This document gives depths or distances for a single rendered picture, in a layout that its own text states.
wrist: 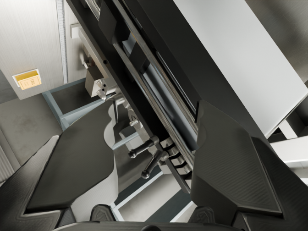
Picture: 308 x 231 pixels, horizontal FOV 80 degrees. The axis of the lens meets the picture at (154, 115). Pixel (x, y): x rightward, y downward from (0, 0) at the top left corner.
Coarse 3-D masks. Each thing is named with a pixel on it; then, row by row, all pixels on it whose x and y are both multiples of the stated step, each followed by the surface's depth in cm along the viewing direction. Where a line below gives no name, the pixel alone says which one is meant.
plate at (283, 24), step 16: (256, 0) 51; (272, 0) 48; (288, 0) 46; (304, 0) 44; (256, 16) 53; (272, 16) 50; (288, 16) 47; (304, 16) 45; (272, 32) 51; (288, 32) 48; (304, 32) 46; (288, 48) 50; (304, 48) 47; (304, 64) 49; (304, 80) 50
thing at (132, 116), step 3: (129, 111) 63; (132, 111) 61; (129, 114) 64; (132, 114) 62; (135, 114) 60; (129, 117) 65; (132, 117) 63; (135, 117) 61; (132, 120) 64; (138, 120) 60; (138, 123) 61; (141, 123) 60; (135, 126) 64; (138, 126) 62; (141, 126) 61
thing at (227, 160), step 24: (216, 120) 10; (216, 144) 8; (240, 144) 8; (216, 168) 7; (240, 168) 7; (192, 192) 7; (216, 192) 6; (240, 192) 6; (264, 192) 6; (216, 216) 7
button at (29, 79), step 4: (28, 72) 66; (32, 72) 67; (36, 72) 67; (16, 76) 64; (20, 76) 65; (24, 76) 65; (28, 76) 66; (32, 76) 66; (36, 76) 67; (20, 80) 65; (24, 80) 66; (28, 80) 67; (32, 80) 68; (36, 80) 69; (20, 84) 66; (24, 84) 68; (28, 84) 69; (32, 84) 70; (36, 84) 72; (24, 88) 70
